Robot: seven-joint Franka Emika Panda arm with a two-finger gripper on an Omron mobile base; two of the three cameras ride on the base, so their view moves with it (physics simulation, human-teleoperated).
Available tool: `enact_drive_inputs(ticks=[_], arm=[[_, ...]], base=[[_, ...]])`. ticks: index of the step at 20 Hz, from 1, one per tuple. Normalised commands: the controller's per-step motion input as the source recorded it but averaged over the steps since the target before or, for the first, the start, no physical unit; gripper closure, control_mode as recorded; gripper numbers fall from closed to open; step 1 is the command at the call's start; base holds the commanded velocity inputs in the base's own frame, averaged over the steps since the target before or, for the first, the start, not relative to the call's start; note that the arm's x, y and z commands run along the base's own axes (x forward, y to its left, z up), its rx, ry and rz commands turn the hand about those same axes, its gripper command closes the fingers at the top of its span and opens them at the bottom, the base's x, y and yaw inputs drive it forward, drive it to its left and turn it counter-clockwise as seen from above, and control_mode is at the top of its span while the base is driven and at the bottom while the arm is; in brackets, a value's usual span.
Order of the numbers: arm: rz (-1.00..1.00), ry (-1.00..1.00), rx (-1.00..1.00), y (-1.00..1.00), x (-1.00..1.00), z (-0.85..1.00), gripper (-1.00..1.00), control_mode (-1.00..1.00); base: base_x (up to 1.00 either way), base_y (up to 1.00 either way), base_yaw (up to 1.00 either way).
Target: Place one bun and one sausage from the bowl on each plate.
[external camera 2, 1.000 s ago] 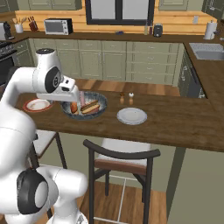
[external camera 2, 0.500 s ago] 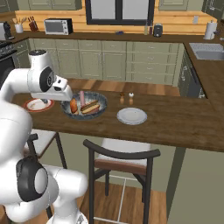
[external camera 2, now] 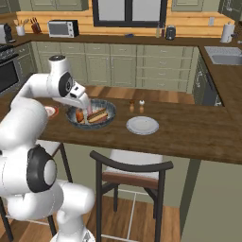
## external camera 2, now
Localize white plate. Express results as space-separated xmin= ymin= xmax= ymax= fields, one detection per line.
xmin=126 ymin=115 xmax=161 ymax=136

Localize dark wooden stool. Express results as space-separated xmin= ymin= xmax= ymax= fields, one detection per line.
xmin=0 ymin=139 xmax=74 ymax=242
xmin=89 ymin=148 xmax=175 ymax=242

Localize dark upper cupboard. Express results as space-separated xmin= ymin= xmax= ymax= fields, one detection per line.
xmin=218 ymin=0 xmax=242 ymax=23

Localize black oven with hob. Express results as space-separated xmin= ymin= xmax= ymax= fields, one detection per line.
xmin=0 ymin=43 xmax=22 ymax=95

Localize tan hot dog bun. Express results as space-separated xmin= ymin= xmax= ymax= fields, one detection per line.
xmin=87 ymin=108 xmax=109 ymax=124

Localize white topped salt shaker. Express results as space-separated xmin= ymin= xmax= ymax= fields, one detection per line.
xmin=138 ymin=98 xmax=146 ymax=114

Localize green lower cupboard run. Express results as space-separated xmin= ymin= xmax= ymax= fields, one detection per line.
xmin=14 ymin=41 xmax=200 ymax=95

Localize white paper towel roll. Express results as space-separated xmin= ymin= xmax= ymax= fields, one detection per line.
xmin=219 ymin=22 xmax=236 ymax=44

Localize grey coffee machine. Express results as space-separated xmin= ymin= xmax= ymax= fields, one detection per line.
xmin=0 ymin=22 xmax=16 ymax=44

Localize dark dishwasher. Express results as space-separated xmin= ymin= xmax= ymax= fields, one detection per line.
xmin=191 ymin=54 xmax=223 ymax=108

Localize grey sink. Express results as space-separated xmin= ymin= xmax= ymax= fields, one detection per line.
xmin=204 ymin=45 xmax=242 ymax=67

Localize knife block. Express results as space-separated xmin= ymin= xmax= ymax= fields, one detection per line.
xmin=29 ymin=17 xmax=43 ymax=35

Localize dark grey bowl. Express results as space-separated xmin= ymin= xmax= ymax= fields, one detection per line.
xmin=64 ymin=97 xmax=117 ymax=130

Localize red rimmed plate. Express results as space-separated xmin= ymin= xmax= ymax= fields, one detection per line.
xmin=43 ymin=105 xmax=61 ymax=119

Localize green upper cupboard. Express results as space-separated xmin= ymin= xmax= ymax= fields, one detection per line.
xmin=171 ymin=0 xmax=221 ymax=13
xmin=17 ymin=0 xmax=90 ymax=12

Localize orange sausage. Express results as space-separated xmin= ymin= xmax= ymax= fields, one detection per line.
xmin=75 ymin=109 xmax=86 ymax=124

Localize white pot of utensils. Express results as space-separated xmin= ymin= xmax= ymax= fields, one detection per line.
xmin=12 ymin=18 xmax=30 ymax=37

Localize black framed window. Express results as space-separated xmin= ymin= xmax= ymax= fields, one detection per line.
xmin=91 ymin=0 xmax=169 ymax=28

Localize black toaster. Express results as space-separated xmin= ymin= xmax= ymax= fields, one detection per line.
xmin=164 ymin=25 xmax=178 ymax=42

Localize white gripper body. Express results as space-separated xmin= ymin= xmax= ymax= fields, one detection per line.
xmin=52 ymin=93 xmax=93 ymax=112

